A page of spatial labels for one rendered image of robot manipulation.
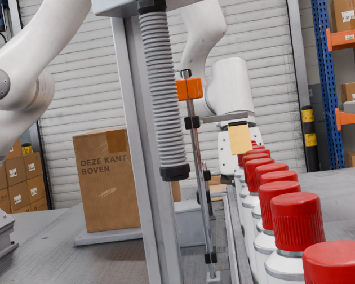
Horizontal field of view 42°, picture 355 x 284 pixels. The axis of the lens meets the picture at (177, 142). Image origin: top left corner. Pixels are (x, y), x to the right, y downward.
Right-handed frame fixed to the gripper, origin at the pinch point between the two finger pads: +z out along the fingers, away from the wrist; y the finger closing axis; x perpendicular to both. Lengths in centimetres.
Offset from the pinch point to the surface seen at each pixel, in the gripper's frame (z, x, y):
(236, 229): 8.0, -27.6, -3.6
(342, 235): 10.0, -9.1, 15.7
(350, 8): -196, 284, 127
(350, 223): 7.7, -2.6, 19.1
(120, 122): -158, 394, -111
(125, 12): -19, -48, -14
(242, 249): 11.4, -36.9, -3.5
